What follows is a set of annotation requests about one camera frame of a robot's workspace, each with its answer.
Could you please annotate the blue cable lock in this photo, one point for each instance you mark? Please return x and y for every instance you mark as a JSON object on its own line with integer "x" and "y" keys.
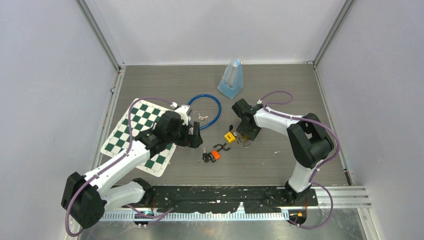
{"x": 206, "y": 105}

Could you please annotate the yellow padlock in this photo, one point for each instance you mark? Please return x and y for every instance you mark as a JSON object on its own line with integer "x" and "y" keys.
{"x": 230, "y": 138}

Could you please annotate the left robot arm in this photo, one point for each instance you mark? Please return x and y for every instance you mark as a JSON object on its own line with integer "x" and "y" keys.
{"x": 87, "y": 197}

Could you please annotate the black headed key bunch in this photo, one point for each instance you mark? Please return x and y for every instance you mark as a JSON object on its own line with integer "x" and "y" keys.
{"x": 205, "y": 157}

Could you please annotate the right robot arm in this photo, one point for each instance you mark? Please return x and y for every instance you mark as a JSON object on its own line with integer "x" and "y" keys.
{"x": 309, "y": 139}

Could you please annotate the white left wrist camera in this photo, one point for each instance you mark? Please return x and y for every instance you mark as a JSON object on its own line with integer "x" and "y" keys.
{"x": 183, "y": 110}

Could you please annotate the aluminium corner post left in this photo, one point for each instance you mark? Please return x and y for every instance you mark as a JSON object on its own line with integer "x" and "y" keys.
{"x": 88, "y": 9}

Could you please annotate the blue translucent metronome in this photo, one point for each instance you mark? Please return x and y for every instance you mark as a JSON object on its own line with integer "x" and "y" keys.
{"x": 232, "y": 81}

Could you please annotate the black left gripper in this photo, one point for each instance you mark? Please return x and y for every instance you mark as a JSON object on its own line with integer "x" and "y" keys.
{"x": 192, "y": 141}

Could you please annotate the aluminium corner post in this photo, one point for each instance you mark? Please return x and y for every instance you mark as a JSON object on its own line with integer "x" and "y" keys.
{"x": 88, "y": 9}
{"x": 338, "y": 22}

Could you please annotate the slotted cable duct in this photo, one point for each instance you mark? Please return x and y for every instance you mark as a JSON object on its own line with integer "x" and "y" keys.
{"x": 239, "y": 215}

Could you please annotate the brass padlock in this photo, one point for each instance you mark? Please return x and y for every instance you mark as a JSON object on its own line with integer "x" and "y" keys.
{"x": 245, "y": 140}

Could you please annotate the orange black padlock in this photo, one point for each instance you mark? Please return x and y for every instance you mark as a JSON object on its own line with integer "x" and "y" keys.
{"x": 214, "y": 155}

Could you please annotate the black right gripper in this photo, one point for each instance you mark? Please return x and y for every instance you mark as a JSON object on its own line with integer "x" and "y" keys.
{"x": 252, "y": 135}

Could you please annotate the aluminium corner post right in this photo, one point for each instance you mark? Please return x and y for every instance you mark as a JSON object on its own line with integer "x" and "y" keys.
{"x": 338, "y": 22}

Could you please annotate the small silver keys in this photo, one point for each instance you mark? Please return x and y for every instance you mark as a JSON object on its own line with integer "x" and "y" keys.
{"x": 202, "y": 118}

